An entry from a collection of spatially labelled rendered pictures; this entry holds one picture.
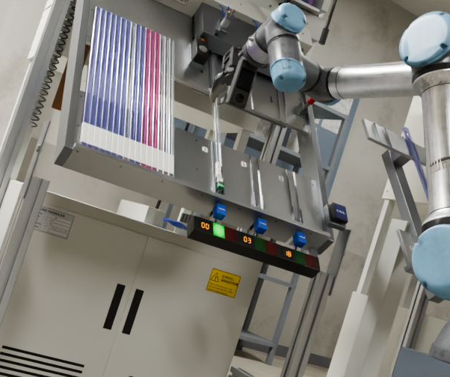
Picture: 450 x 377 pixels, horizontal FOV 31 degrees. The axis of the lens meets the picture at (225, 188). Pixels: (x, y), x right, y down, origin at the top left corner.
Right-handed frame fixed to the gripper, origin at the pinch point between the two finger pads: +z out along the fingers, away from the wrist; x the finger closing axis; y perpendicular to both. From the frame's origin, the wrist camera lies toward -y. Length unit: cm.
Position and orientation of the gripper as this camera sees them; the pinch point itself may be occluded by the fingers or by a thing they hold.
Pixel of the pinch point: (216, 102)
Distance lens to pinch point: 207.8
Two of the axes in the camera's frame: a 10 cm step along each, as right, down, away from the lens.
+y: 0.6, -8.4, 5.3
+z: -5.0, 4.4, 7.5
